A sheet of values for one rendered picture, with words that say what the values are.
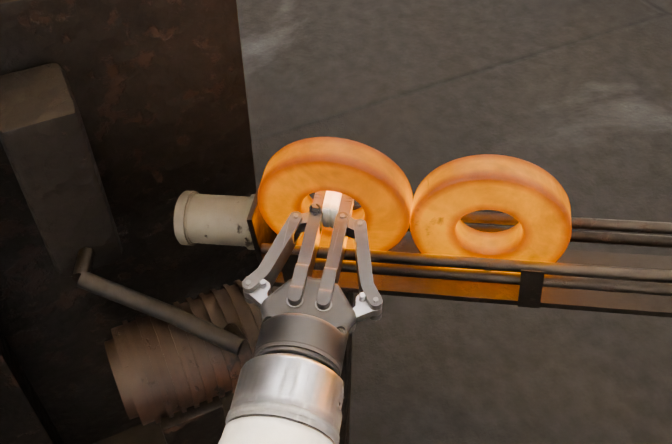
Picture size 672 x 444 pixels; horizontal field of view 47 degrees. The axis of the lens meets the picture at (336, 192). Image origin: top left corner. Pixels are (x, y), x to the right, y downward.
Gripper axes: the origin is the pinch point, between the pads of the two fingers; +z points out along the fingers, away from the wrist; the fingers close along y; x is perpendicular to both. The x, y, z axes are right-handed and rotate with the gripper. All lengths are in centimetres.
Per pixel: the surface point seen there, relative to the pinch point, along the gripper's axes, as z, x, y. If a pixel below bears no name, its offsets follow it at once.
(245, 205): -0.1, -3.8, -9.7
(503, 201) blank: -1.4, 3.1, 16.1
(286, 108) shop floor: 93, -78, -30
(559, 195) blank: -0.1, 3.4, 21.2
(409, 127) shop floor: 91, -78, 2
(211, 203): 0.0, -4.2, -13.5
